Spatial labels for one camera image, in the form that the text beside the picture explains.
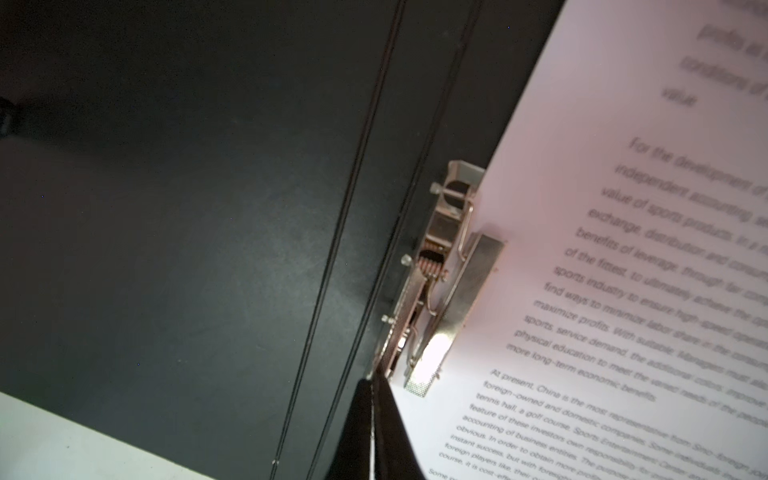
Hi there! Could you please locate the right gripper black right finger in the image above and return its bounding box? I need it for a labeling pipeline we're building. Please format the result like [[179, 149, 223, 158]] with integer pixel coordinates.
[[372, 373, 426, 480]]

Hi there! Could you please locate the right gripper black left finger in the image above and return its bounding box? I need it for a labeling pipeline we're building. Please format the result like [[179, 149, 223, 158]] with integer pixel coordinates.
[[325, 379, 373, 480]]

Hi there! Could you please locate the black file folder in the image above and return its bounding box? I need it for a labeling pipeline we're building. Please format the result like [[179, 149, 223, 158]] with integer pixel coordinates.
[[1, 1, 562, 479]]

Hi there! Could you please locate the metal folder clip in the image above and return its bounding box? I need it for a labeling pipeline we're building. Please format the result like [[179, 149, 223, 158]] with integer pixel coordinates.
[[373, 160, 505, 397]]

